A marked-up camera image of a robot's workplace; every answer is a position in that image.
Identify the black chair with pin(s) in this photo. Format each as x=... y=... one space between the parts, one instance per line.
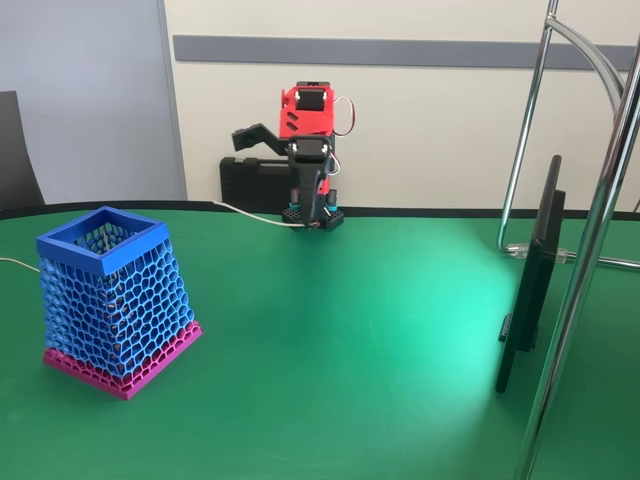
x=15 y=160

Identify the green cloth with black edge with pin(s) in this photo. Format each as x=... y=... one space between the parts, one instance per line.
x=320 y=350

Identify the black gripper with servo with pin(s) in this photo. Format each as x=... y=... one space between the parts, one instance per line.
x=308 y=149

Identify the black monitor screen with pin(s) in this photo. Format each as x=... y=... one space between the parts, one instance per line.
x=532 y=280

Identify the grey wall rail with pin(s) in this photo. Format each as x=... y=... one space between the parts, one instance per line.
x=400 y=51

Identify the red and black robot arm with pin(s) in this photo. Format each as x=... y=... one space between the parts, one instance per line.
x=305 y=117

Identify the black plastic tool case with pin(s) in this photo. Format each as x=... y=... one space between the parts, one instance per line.
x=250 y=182

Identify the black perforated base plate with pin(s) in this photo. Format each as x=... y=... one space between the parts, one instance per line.
x=332 y=220

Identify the chrome tube stand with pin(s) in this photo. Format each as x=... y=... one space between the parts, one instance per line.
x=585 y=250

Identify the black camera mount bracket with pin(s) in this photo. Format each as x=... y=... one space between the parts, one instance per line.
x=247 y=138

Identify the blue and magenta mesh basket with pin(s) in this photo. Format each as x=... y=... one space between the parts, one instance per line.
x=115 y=305

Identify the black and teal clamp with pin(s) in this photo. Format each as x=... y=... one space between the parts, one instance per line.
x=295 y=198
x=332 y=201

